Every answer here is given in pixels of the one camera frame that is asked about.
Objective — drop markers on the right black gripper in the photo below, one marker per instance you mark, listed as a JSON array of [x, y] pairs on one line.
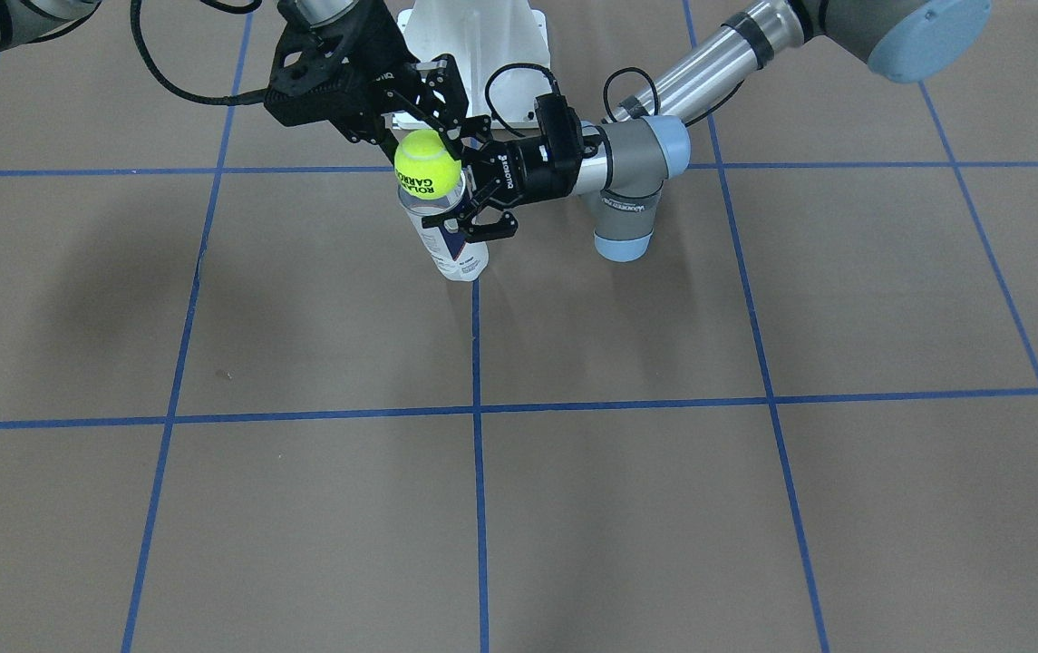
[[380, 65]]

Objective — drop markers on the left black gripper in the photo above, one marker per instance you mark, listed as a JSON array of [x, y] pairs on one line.
[[529, 172]]

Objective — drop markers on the yellow tennis ball with lettering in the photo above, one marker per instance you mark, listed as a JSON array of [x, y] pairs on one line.
[[424, 167]]

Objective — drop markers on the white blue tennis ball can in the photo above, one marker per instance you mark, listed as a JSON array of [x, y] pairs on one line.
[[454, 256]]

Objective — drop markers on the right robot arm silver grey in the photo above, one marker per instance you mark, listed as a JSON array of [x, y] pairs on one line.
[[32, 22]]

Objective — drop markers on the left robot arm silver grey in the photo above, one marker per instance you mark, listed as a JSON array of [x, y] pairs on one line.
[[643, 141]]

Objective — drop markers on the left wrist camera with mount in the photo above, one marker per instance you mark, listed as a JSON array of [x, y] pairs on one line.
[[561, 130]]

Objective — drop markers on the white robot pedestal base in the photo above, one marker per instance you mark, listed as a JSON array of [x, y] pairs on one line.
[[484, 36]]

